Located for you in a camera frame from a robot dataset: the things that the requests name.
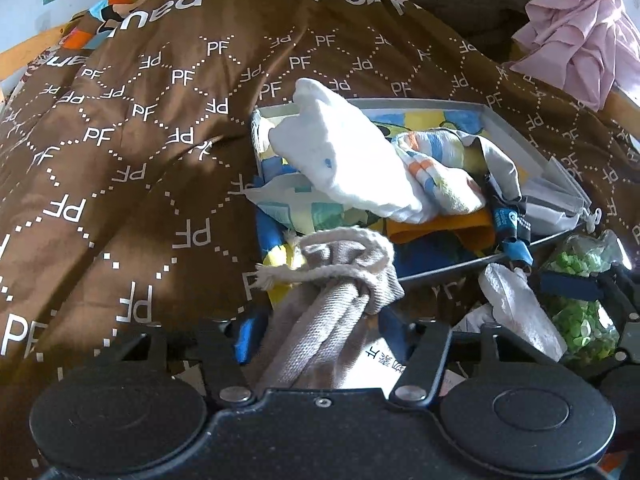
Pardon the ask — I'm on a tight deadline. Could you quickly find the pink cloth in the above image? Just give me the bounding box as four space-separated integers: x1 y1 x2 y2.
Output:
502 0 640 111

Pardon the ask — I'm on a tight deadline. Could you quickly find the orange cloth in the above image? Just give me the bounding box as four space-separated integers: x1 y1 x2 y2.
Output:
387 207 496 251

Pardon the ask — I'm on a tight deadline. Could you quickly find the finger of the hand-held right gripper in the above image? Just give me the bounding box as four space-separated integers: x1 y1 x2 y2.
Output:
540 259 640 326
562 347 626 377

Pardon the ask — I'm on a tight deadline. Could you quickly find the bag of green beads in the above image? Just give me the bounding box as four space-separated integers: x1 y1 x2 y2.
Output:
542 230 631 363

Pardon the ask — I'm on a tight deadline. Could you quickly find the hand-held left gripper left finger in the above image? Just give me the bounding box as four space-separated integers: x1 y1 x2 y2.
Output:
100 310 273 409

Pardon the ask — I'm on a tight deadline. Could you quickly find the grey drawstring bag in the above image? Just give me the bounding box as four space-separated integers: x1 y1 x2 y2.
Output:
252 227 406 391

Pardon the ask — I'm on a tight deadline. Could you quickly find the dark brown quilted jacket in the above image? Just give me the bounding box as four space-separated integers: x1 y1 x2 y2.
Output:
405 0 526 61

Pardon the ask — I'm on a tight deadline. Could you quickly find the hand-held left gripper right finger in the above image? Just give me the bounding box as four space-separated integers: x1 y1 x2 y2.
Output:
377 306 557 409

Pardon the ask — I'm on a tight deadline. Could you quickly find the white box with orange label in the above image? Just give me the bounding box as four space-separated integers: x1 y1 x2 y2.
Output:
345 320 481 391

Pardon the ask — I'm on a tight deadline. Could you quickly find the blue lanyard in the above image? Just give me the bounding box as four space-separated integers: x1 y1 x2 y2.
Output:
482 175 533 271

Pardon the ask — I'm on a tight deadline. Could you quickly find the colourful striped cloth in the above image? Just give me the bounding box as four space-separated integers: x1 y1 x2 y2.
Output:
390 130 488 216

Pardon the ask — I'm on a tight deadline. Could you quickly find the wooden bed frame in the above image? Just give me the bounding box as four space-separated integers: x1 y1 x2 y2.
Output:
0 25 640 121

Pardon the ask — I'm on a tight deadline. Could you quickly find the white cloth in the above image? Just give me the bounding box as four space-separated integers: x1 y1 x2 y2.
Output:
267 77 426 223

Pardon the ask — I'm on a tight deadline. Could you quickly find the grey cloth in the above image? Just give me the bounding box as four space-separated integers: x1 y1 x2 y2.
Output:
470 135 523 201

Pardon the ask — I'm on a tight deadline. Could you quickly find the brown printed blanket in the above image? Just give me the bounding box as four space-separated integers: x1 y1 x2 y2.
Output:
0 0 640 466

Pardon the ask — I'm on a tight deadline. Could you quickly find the grey tray with colourful print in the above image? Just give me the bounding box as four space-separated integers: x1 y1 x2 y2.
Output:
250 97 601 286

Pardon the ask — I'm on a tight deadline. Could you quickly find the grey face mask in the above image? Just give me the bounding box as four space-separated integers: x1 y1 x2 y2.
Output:
520 157 603 233

